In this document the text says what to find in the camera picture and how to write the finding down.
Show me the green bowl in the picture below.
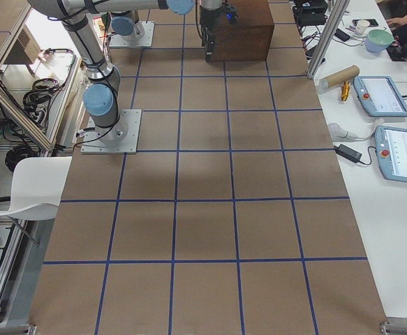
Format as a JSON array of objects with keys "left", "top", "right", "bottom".
[{"left": 364, "top": 29, "right": 394, "bottom": 53}]

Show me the aluminium frame post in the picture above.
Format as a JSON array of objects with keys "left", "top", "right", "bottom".
[{"left": 306, "top": 0, "right": 350, "bottom": 79}]

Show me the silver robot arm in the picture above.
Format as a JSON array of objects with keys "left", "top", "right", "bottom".
[
  {"left": 110, "top": 10, "right": 145, "bottom": 41},
  {"left": 29, "top": 1, "right": 237, "bottom": 147}
]

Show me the black power adapter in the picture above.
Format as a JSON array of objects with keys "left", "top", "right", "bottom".
[{"left": 334, "top": 144, "right": 362, "bottom": 163}]

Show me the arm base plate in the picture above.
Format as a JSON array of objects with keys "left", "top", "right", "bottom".
[
  {"left": 110, "top": 19, "right": 155, "bottom": 49},
  {"left": 80, "top": 109, "right": 142, "bottom": 154}
]

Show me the teach pendant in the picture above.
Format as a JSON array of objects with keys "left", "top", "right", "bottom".
[
  {"left": 353, "top": 75, "right": 407, "bottom": 117},
  {"left": 374, "top": 126, "right": 407, "bottom": 183}
]

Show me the white paper cup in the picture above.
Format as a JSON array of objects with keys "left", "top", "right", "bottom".
[{"left": 354, "top": 25, "right": 368, "bottom": 36}]

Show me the lower teach pendant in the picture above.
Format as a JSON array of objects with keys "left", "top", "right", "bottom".
[{"left": 374, "top": 126, "right": 407, "bottom": 183}]

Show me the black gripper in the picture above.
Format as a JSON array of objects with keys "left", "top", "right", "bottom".
[{"left": 199, "top": 6, "right": 238, "bottom": 56}]

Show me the dark brown wooden cabinet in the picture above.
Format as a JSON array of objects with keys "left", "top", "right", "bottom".
[{"left": 205, "top": 1, "right": 274, "bottom": 62}]

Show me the upper teach pendant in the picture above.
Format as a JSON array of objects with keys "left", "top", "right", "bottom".
[{"left": 353, "top": 75, "right": 407, "bottom": 117}]

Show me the white chair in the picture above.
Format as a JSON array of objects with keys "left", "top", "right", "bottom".
[{"left": 0, "top": 156, "right": 72, "bottom": 221}]

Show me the cardboard tube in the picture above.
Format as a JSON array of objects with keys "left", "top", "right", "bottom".
[{"left": 319, "top": 65, "right": 360, "bottom": 90}]

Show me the black phone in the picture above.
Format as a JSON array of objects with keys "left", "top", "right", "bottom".
[{"left": 352, "top": 19, "right": 378, "bottom": 27}]

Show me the white light bulb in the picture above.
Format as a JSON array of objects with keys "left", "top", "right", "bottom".
[{"left": 327, "top": 123, "right": 358, "bottom": 142}]

